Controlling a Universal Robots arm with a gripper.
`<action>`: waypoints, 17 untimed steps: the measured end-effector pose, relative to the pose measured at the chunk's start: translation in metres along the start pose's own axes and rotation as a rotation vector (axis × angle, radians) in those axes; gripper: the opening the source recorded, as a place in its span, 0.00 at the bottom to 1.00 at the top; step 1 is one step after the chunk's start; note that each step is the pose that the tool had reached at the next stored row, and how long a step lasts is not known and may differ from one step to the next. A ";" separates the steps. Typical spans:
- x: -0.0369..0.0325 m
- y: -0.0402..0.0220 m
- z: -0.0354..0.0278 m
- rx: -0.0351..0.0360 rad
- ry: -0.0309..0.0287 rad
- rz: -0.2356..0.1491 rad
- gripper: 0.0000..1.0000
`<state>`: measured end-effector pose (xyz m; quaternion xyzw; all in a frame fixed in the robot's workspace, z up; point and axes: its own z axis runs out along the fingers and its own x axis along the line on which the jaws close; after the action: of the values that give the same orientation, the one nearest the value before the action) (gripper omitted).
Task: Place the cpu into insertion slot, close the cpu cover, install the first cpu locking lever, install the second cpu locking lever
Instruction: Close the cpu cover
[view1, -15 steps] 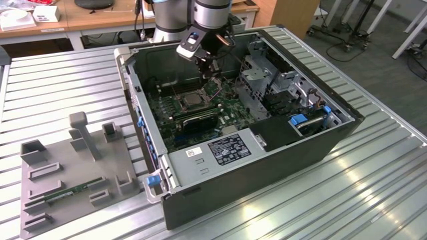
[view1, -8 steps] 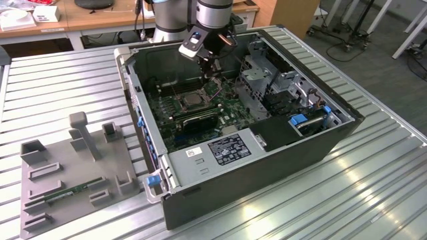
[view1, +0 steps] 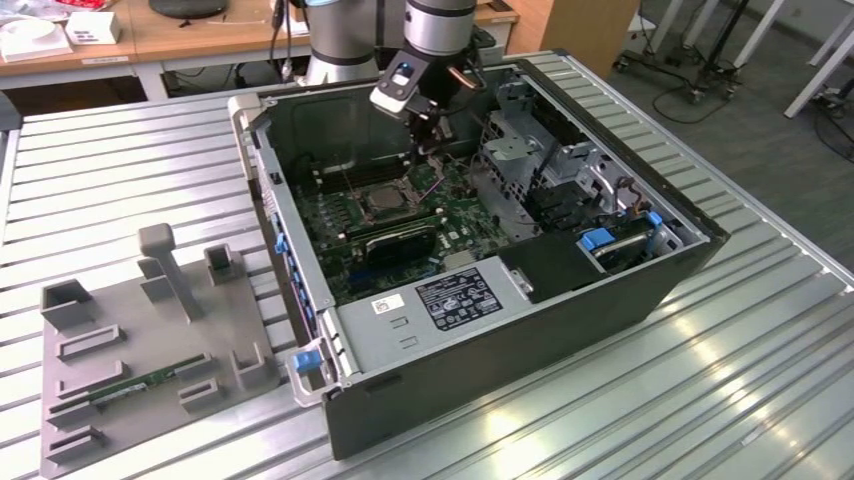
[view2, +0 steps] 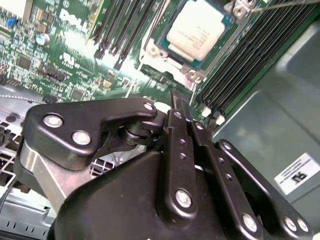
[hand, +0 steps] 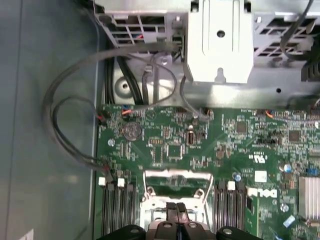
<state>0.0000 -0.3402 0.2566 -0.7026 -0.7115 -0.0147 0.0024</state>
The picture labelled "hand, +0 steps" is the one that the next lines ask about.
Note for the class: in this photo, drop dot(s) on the black board connector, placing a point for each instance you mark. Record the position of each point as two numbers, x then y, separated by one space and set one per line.
190 138

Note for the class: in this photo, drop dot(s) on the metal socket cover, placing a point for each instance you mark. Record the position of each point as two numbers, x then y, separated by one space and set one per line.
180 173

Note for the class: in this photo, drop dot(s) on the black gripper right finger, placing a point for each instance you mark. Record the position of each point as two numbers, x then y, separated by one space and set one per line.
186 231

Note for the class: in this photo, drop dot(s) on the black finned heat sink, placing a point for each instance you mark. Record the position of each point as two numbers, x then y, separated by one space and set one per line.
312 72

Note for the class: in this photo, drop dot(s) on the black RAM slot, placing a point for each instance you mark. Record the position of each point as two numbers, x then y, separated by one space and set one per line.
219 207
105 212
226 207
233 210
241 207
121 212
131 212
113 212

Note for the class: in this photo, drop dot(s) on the black square chip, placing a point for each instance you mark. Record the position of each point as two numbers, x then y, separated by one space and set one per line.
174 151

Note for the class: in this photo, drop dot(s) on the silver chipset heat sink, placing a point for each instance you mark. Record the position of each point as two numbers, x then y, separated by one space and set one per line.
310 195

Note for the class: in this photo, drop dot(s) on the CPU socket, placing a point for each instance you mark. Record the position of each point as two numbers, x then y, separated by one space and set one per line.
146 212

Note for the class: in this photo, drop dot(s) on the green motherboard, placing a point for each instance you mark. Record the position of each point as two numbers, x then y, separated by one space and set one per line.
225 150

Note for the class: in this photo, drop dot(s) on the green RAM stick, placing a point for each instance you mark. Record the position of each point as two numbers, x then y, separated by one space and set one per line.
252 220

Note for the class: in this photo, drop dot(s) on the black PC case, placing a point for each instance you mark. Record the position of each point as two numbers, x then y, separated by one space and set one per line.
50 75

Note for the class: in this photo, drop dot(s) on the round coin battery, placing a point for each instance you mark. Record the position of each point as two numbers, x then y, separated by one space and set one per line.
132 131

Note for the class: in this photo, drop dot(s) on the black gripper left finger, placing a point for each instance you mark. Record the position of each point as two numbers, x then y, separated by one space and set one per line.
172 230

